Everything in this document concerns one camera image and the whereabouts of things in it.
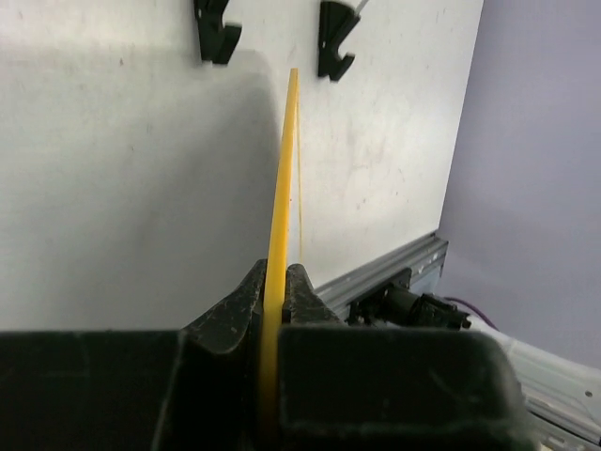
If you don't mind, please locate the yellow framed small whiteboard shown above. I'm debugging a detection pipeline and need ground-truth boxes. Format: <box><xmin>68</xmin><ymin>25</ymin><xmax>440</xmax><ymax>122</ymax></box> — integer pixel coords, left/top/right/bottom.
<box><xmin>256</xmin><ymin>68</ymin><xmax>301</xmax><ymax>450</ymax></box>

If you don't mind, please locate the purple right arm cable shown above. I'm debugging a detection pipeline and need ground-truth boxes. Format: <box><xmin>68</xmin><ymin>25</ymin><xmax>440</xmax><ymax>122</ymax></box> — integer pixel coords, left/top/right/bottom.
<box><xmin>443</xmin><ymin>295</ymin><xmax>499</xmax><ymax>333</ymax></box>

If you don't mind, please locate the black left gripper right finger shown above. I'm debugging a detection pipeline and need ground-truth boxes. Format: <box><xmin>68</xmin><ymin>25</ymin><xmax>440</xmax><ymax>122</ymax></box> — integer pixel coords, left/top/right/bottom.
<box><xmin>282</xmin><ymin>263</ymin><xmax>342</xmax><ymax>324</ymax></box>

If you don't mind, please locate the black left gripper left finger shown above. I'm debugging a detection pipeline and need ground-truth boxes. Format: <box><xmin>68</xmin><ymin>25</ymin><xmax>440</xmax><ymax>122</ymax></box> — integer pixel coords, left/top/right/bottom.
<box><xmin>180</xmin><ymin>259</ymin><xmax>267</xmax><ymax>450</ymax></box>

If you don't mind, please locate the black wire whiteboard stand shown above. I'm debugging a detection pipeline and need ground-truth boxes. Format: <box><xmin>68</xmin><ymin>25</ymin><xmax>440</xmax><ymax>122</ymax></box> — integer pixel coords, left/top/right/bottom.
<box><xmin>192</xmin><ymin>1</ymin><xmax>367</xmax><ymax>83</ymax></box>

